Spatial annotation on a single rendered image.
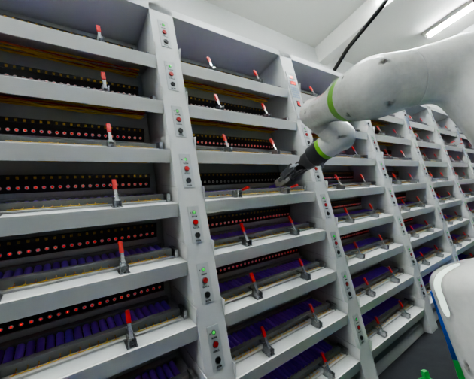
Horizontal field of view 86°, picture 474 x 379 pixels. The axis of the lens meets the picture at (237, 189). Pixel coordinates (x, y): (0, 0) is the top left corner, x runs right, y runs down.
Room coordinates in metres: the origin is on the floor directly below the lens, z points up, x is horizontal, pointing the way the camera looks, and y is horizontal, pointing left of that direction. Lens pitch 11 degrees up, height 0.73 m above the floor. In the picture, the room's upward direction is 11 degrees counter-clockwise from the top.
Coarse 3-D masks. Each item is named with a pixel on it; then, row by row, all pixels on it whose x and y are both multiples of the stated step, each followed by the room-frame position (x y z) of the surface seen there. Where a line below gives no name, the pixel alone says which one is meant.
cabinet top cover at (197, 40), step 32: (0, 0) 0.68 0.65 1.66; (32, 0) 0.70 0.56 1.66; (64, 0) 0.72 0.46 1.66; (96, 0) 0.74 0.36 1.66; (128, 0) 0.77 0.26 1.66; (96, 32) 0.87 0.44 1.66; (128, 32) 0.90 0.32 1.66; (192, 32) 0.96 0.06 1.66; (224, 32) 1.02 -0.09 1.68; (224, 64) 1.21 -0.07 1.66; (256, 64) 1.26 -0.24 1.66
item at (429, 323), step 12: (372, 132) 1.68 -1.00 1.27; (360, 144) 1.69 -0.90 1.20; (372, 144) 1.65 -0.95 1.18; (360, 168) 1.73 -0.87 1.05; (372, 168) 1.67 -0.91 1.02; (384, 168) 1.68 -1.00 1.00; (384, 192) 1.64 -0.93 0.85; (372, 204) 1.72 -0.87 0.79; (384, 204) 1.66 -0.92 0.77; (396, 204) 1.68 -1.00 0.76; (396, 216) 1.65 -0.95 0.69; (372, 228) 1.76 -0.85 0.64; (384, 228) 1.70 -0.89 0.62; (396, 228) 1.65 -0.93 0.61; (408, 240) 1.68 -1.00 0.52; (408, 252) 1.65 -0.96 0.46; (408, 264) 1.64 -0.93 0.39; (420, 276) 1.68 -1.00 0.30; (408, 288) 1.68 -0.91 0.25; (432, 312) 1.68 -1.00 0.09; (432, 324) 1.65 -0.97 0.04
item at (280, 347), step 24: (264, 312) 1.17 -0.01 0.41; (288, 312) 1.20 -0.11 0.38; (312, 312) 1.14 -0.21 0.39; (336, 312) 1.24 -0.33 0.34; (240, 336) 1.04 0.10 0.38; (264, 336) 0.98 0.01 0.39; (288, 336) 1.07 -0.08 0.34; (312, 336) 1.08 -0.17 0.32; (240, 360) 0.94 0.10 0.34; (264, 360) 0.95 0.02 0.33; (288, 360) 1.02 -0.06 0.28
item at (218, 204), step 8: (232, 184) 1.15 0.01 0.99; (240, 184) 1.18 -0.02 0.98; (248, 184) 1.21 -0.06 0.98; (256, 184) 1.23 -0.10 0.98; (264, 184) 1.27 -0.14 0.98; (272, 184) 1.30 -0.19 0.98; (288, 184) 1.35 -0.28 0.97; (304, 184) 1.26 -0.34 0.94; (312, 184) 1.22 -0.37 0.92; (296, 192) 1.21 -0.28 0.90; (304, 192) 1.21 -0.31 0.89; (312, 192) 1.21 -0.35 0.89; (208, 200) 0.88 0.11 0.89; (216, 200) 0.90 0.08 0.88; (224, 200) 0.92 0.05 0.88; (232, 200) 0.94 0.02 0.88; (240, 200) 0.96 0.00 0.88; (248, 200) 0.99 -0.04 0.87; (256, 200) 1.01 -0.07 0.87; (264, 200) 1.04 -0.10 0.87; (272, 200) 1.06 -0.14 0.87; (280, 200) 1.09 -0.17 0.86; (288, 200) 1.12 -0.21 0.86; (296, 200) 1.15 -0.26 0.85; (304, 200) 1.19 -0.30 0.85; (312, 200) 1.22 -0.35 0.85; (208, 208) 0.89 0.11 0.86; (216, 208) 0.90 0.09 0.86; (224, 208) 0.93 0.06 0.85; (232, 208) 0.95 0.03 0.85; (240, 208) 0.97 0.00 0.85
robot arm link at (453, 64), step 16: (464, 32) 0.42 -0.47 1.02; (416, 48) 0.43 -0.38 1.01; (432, 48) 0.42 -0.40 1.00; (448, 48) 0.41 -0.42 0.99; (464, 48) 0.41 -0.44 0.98; (432, 64) 0.42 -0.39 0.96; (448, 64) 0.41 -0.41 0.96; (464, 64) 0.41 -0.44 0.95; (432, 80) 0.43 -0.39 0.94; (448, 80) 0.43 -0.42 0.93; (464, 80) 0.42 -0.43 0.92; (432, 96) 0.45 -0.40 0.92; (448, 96) 0.44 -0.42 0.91; (464, 96) 0.43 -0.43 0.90; (448, 112) 0.47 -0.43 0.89; (464, 112) 0.43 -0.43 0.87; (464, 128) 0.45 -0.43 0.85
